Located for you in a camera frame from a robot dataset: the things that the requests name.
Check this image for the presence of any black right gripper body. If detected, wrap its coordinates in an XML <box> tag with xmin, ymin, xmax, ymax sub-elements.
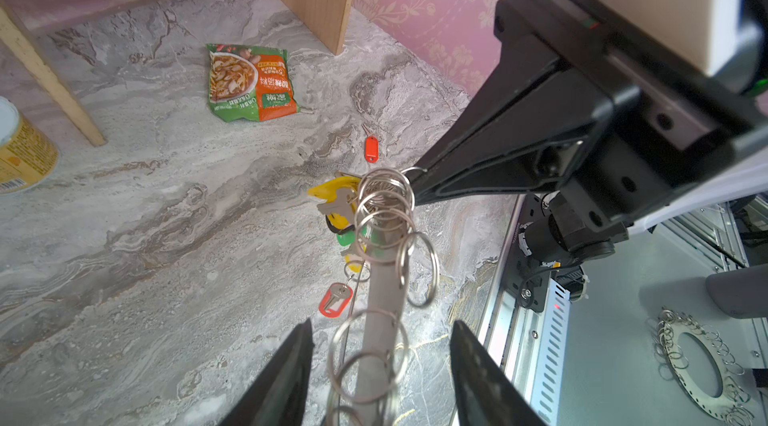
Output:
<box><xmin>493</xmin><ymin>0</ymin><xmax>767</xmax><ymax>231</ymax></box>

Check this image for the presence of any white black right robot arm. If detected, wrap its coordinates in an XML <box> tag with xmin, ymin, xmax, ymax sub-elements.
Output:
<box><xmin>409</xmin><ymin>0</ymin><xmax>767</xmax><ymax>263</ymax></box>

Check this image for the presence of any white-lidded yellow can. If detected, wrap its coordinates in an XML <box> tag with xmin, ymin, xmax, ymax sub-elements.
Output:
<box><xmin>1</xmin><ymin>97</ymin><xmax>59</xmax><ymax>195</ymax></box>

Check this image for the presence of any green orange noodle packet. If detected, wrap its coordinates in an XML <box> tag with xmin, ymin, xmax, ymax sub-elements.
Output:
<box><xmin>206</xmin><ymin>44</ymin><xmax>300</xmax><ymax>122</ymax></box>

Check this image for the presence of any green key tag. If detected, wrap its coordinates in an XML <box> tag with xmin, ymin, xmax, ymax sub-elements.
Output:
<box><xmin>336</xmin><ymin>230</ymin><xmax>369</xmax><ymax>248</ymax></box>

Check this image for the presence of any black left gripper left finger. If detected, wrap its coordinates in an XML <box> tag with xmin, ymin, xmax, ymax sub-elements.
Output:
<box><xmin>219</xmin><ymin>319</ymin><xmax>314</xmax><ymax>425</ymax></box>

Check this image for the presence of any red key tag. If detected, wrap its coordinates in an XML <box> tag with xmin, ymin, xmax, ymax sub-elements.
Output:
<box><xmin>318</xmin><ymin>282</ymin><xmax>354</xmax><ymax>318</ymax></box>
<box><xmin>363</xmin><ymin>125</ymin><xmax>379</xmax><ymax>164</ymax></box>

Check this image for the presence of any yellow key tag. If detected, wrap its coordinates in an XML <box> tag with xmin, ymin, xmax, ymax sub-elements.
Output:
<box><xmin>307</xmin><ymin>173</ymin><xmax>361</xmax><ymax>235</ymax></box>

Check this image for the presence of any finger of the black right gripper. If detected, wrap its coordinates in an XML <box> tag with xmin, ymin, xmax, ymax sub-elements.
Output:
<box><xmin>411</xmin><ymin>35</ymin><xmax>614</xmax><ymax>205</ymax></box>

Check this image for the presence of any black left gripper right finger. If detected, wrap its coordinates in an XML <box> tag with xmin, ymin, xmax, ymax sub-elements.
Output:
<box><xmin>450</xmin><ymin>320</ymin><xmax>545</xmax><ymax>426</ymax></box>

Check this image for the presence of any wooden two-tier shelf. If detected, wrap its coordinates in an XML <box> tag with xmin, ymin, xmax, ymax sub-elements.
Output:
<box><xmin>1</xmin><ymin>0</ymin><xmax>360</xmax><ymax>152</ymax></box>

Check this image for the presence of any spare metal ring plate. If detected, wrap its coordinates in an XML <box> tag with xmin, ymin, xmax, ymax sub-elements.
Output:
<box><xmin>654</xmin><ymin>307</ymin><xmax>757</xmax><ymax>425</ymax></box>

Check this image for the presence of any loose red key tag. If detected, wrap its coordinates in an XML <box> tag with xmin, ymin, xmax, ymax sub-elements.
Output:
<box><xmin>363</xmin><ymin>125</ymin><xmax>379</xmax><ymax>164</ymax></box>

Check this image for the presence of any aluminium front rail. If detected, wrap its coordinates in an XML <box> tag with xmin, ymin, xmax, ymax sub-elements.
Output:
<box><xmin>455</xmin><ymin>191</ymin><xmax>768</xmax><ymax>426</ymax></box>

